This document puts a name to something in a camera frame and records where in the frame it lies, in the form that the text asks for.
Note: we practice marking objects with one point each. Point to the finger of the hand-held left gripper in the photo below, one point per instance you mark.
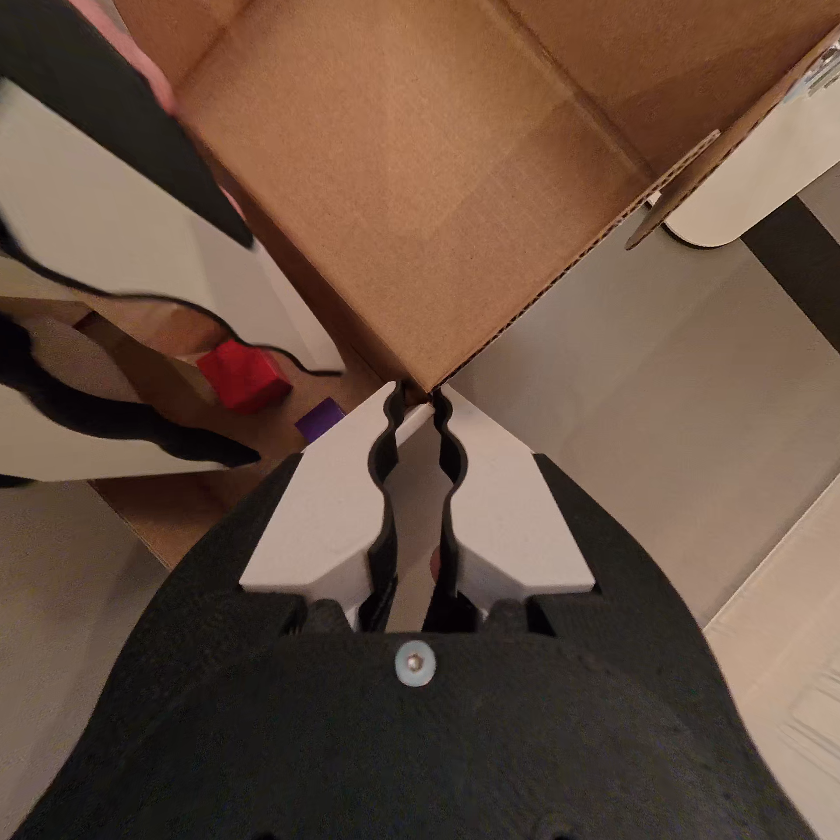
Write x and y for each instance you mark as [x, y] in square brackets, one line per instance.
[79, 453]
[98, 210]

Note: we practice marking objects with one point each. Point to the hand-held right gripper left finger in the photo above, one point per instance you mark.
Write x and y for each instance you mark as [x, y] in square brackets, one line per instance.
[315, 525]

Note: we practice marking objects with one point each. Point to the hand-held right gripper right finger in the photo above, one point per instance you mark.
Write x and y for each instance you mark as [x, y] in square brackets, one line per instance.
[512, 525]

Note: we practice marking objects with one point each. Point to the purple cube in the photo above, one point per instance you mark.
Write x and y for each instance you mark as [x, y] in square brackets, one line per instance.
[320, 423]

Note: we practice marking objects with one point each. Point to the red cube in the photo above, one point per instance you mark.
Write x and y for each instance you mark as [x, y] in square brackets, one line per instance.
[246, 377]

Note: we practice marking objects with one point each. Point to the white cardboard box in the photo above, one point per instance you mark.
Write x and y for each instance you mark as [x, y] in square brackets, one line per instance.
[426, 197]

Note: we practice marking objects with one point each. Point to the clear plastic container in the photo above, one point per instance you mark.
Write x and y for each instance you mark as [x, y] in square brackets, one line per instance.
[781, 656]

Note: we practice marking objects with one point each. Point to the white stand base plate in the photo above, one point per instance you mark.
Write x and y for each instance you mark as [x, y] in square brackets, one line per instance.
[735, 197]

